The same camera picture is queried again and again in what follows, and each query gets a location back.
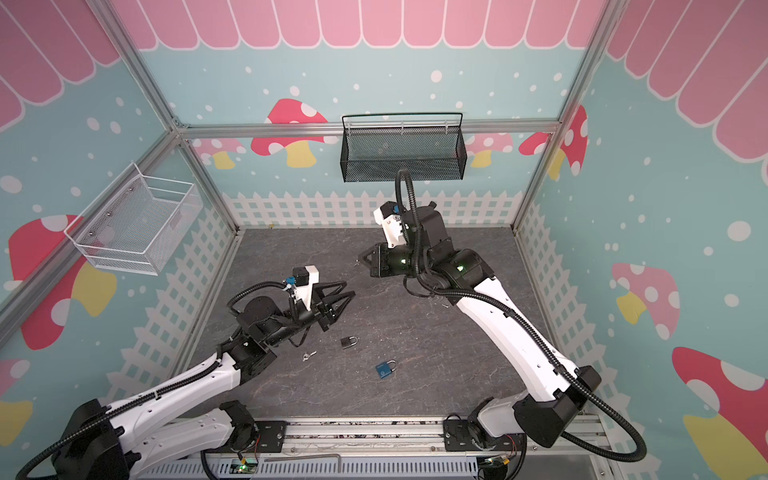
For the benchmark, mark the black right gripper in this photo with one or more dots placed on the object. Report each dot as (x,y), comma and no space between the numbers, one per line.
(372,261)

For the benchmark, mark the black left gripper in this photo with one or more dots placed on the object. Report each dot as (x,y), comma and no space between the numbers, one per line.
(322,314)

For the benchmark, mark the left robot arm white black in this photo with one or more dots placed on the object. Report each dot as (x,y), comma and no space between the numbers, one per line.
(124,439)

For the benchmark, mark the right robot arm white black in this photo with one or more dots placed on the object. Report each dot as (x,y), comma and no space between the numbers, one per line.
(418,248)

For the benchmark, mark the blue padlock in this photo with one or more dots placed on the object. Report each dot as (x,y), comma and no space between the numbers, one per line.
(386,368)

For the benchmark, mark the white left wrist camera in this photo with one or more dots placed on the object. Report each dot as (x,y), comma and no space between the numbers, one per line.
(300,285)

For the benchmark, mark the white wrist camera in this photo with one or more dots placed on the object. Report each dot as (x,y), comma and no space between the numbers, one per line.
(387,216)
(300,285)

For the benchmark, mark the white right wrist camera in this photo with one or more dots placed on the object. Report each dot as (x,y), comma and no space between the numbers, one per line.
(387,216)

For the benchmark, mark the black wire mesh basket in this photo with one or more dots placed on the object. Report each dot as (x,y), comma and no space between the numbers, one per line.
(429,144)

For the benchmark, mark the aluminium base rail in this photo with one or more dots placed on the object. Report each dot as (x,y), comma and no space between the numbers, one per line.
(430,447)

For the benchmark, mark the white wire mesh basket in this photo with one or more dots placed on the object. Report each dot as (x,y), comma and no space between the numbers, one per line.
(138,225)

